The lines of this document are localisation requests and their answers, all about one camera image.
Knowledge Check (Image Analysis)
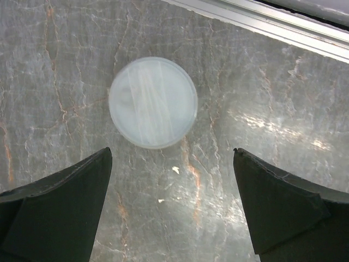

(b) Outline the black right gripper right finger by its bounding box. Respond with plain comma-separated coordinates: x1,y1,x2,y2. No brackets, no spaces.
233,148,348,261

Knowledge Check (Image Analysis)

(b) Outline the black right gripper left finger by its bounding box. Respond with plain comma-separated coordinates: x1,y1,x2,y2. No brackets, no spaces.
1,147,112,261

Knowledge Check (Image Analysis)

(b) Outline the green orange fruit cup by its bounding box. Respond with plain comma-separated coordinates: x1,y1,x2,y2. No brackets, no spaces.
109,57,198,149

